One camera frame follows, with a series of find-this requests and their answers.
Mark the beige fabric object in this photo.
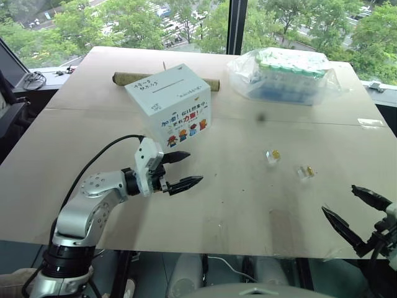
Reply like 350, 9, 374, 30
0, 268, 42, 298

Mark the white cable under table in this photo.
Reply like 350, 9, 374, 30
205, 254, 259, 282

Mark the clear plastic bag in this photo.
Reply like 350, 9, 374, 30
226, 46, 346, 107

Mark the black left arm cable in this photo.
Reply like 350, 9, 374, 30
48, 134, 146, 249

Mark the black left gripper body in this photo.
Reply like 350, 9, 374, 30
148, 163, 172, 195

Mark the rack of green-capped tubes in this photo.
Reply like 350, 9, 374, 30
248, 49, 329, 106

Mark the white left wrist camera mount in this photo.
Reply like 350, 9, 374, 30
133, 137, 164, 197

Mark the small clear yellow item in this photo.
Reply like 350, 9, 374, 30
264, 150, 282, 166
295, 166, 315, 181

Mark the black window frame post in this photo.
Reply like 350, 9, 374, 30
227, 0, 249, 57

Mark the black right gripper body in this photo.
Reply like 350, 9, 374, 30
365, 217, 397, 259

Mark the grey rounded robot leg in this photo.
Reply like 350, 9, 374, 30
253, 255, 293, 290
165, 252, 206, 298

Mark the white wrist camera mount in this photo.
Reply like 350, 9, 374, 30
133, 137, 164, 197
383, 201, 397, 225

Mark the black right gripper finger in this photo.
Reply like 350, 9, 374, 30
321, 205, 368, 258
350, 184, 393, 212

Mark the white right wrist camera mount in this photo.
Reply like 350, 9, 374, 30
383, 201, 397, 225

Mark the grey robot torso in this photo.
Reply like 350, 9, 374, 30
185, 283, 314, 298

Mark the clear plastic scrap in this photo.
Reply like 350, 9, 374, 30
356, 117, 385, 129

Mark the coiled black cable bundle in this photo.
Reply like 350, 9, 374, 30
22, 71, 48, 91

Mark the brown cardboard tube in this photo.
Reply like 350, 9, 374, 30
112, 71, 222, 92

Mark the white printed cardboard box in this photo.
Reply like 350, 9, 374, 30
124, 63, 213, 148

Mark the black table leg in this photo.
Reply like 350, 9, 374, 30
110, 249, 132, 298

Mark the black office chair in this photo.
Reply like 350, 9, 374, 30
0, 70, 32, 137

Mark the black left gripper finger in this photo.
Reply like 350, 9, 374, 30
166, 175, 204, 197
161, 151, 191, 166

